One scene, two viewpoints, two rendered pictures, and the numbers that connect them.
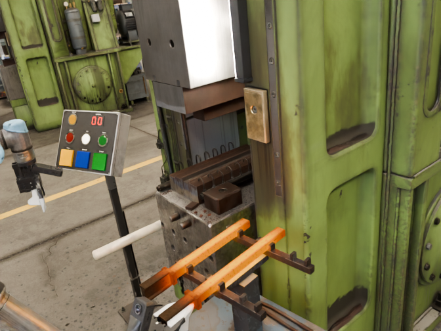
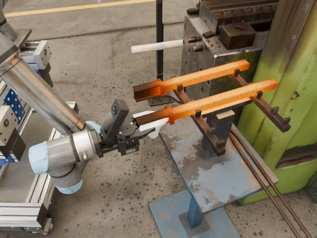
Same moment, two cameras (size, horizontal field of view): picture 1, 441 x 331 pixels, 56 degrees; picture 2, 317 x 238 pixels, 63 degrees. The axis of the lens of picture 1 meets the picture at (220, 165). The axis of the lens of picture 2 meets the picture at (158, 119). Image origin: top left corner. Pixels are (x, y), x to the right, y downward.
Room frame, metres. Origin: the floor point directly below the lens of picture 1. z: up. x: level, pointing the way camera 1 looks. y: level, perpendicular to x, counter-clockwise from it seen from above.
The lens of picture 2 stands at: (0.33, -0.05, 1.49)
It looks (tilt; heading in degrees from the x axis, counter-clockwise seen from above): 47 degrees down; 21
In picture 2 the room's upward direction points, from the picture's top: straight up
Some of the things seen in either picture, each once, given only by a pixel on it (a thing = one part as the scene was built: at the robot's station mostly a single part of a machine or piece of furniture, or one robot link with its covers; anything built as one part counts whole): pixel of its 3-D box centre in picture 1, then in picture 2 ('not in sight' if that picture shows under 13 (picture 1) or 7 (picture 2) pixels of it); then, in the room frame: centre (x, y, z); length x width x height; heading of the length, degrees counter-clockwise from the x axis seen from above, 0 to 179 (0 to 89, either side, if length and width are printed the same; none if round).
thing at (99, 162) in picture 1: (100, 161); not in sight; (1.71, 0.52, 1.01); 0.07 x 0.05 x 0.07; 61
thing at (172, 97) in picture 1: (214, 84); not in sight; (1.59, -0.02, 1.32); 0.42 x 0.20 x 0.10; 126
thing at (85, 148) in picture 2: not in sight; (85, 145); (0.64, 0.28, 0.95); 0.08 x 0.05 x 0.08; 44
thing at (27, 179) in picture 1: (27, 174); not in sight; (1.49, 0.74, 1.07); 0.09 x 0.08 x 0.12; 111
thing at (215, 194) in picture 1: (223, 198); (237, 36); (1.35, 0.00, 0.95); 0.12 x 0.08 x 0.06; 126
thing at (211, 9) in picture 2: (227, 163); (254, 5); (1.57, -0.03, 0.99); 0.42 x 0.05 x 0.01; 126
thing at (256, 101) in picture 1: (256, 115); not in sight; (1.28, -0.13, 1.27); 0.09 x 0.02 x 0.17; 36
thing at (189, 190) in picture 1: (224, 169); (250, 10); (1.59, -0.02, 0.96); 0.42 x 0.20 x 0.09; 126
